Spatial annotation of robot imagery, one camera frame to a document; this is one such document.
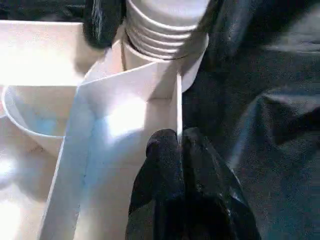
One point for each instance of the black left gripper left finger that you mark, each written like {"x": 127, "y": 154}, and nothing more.
{"x": 160, "y": 175}

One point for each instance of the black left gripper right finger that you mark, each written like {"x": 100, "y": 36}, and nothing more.
{"x": 215, "y": 200}

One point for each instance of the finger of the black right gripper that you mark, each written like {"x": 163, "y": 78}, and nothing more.
{"x": 227, "y": 22}
{"x": 102, "y": 22}

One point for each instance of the white plastic table leg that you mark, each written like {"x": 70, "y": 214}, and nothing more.
{"x": 162, "y": 30}

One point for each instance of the white plastic table top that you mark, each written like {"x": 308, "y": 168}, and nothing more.
{"x": 50, "y": 62}

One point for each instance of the black mat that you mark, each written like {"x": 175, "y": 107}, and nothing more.
{"x": 275, "y": 125}

